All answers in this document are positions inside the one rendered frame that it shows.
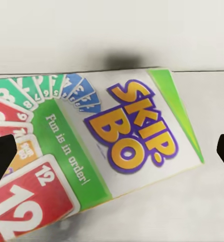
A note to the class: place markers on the desk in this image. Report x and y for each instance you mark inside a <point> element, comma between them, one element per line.
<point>187,207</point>

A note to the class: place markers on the board game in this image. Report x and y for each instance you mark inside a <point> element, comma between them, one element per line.
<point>84,139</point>

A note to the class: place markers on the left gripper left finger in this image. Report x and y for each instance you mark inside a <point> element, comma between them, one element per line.
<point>8,150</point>

